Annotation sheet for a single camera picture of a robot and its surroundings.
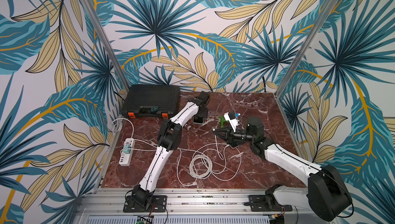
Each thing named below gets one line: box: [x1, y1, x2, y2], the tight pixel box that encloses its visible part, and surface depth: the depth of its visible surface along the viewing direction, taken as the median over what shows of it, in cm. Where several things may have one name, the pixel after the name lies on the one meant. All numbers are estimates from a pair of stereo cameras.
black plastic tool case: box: [120, 84, 181, 119], surface depth 106 cm
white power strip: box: [118, 137, 136, 167], surface depth 87 cm
